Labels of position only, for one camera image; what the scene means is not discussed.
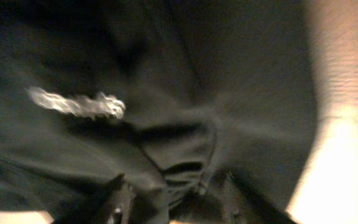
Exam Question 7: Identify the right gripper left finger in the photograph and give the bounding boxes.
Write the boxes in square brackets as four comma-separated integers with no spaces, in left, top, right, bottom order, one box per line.
[52,174,134,224]

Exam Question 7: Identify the black t-shirt with logo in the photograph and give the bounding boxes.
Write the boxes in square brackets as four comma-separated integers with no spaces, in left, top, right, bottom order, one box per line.
[0,0,317,223]

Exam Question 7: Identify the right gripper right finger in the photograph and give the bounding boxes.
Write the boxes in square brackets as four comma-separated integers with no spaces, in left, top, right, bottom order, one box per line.
[222,171,296,224]

